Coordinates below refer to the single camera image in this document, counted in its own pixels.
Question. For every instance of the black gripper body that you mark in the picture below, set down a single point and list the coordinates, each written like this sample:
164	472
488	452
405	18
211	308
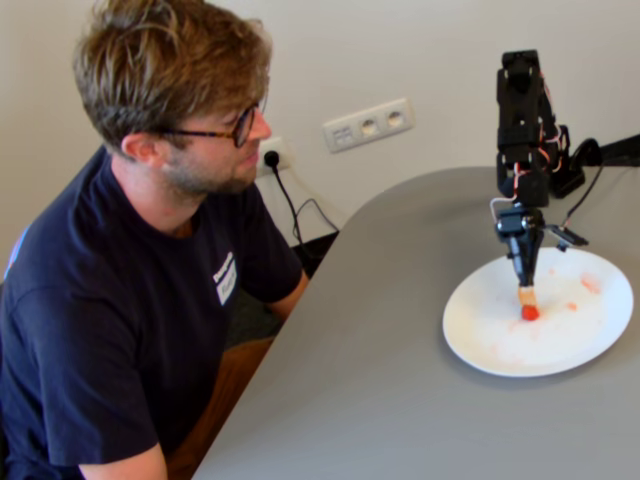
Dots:
524	240

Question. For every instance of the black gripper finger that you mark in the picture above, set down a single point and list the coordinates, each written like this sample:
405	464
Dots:
536	250
519	260

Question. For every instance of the orange wooden fork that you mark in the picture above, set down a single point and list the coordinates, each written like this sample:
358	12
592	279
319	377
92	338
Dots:
526	295

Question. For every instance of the red strawberry piece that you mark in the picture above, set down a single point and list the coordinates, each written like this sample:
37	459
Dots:
530	313

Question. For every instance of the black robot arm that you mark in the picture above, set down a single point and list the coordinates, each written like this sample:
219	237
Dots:
520	110

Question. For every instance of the white round plate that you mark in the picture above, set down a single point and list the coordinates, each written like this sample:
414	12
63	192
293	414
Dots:
550	350

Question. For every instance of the black bar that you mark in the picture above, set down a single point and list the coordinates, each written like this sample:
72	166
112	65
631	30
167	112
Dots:
622	150

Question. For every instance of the black power plug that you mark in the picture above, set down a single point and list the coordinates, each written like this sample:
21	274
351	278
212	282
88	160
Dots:
271	159

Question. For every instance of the tortoiseshell round eyeglasses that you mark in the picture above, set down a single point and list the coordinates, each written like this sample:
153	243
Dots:
245	127

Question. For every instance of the white name sticker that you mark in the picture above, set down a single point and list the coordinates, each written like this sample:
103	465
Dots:
226	290

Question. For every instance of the brown trousers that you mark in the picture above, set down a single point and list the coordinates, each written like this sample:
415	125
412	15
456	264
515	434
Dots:
230	390

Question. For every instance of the man's head with blond hair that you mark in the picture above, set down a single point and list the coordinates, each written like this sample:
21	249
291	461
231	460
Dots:
165	75

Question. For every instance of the navy blue t-shirt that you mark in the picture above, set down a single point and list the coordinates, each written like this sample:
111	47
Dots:
100	300

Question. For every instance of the small gripper camera board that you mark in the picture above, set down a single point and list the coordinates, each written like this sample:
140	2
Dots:
570	236

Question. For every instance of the white triple wall socket plate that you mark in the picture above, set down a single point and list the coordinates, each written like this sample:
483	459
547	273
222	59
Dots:
367	125

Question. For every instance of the white double wall socket plate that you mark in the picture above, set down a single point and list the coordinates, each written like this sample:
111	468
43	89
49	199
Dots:
280	147

